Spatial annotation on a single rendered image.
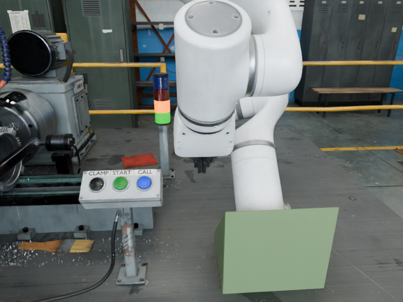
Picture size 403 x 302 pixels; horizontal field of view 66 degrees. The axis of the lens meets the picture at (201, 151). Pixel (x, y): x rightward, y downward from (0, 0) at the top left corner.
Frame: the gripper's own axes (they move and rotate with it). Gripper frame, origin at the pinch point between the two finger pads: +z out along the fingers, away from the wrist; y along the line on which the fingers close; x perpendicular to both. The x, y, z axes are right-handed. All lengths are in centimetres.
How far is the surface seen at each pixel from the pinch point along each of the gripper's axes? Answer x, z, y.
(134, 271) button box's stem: 14.3, 28.5, 16.2
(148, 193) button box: 2.4, 8.8, 11.1
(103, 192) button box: 1.9, 8.8, 20.4
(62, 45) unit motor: -83, 43, 55
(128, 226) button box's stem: 6.4, 18.2, 16.4
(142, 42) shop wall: -427, 328, 73
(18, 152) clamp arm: -21, 30, 53
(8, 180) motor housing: -15, 36, 57
